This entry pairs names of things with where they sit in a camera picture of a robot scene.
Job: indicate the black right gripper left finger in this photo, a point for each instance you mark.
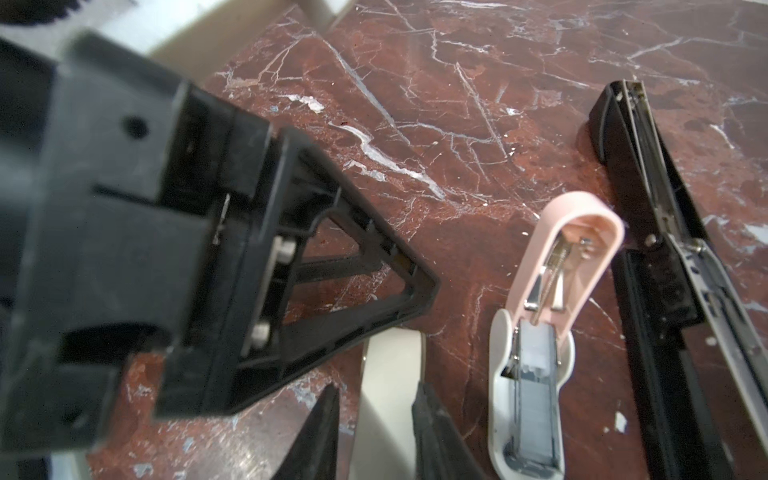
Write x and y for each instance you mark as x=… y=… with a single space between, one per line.
x=313 y=454

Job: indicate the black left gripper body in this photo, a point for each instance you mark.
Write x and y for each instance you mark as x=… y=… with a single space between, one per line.
x=131 y=204

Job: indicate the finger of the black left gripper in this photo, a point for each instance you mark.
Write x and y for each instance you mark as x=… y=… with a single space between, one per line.
x=311 y=225

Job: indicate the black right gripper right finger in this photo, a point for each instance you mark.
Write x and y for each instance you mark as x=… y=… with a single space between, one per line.
x=440 y=449

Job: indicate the beige white stapler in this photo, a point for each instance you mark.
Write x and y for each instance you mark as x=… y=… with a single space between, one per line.
x=384 y=443

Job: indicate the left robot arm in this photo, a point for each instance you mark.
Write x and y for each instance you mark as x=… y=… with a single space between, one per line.
x=190 y=39

